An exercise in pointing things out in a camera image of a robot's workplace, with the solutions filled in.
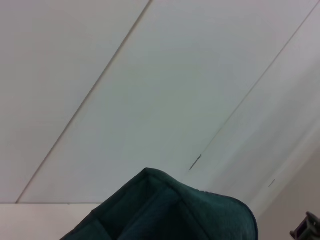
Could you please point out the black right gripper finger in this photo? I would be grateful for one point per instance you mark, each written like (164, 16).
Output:
(306, 226)

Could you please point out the dark teal insulated lunch bag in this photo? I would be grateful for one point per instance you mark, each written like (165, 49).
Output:
(155, 215)

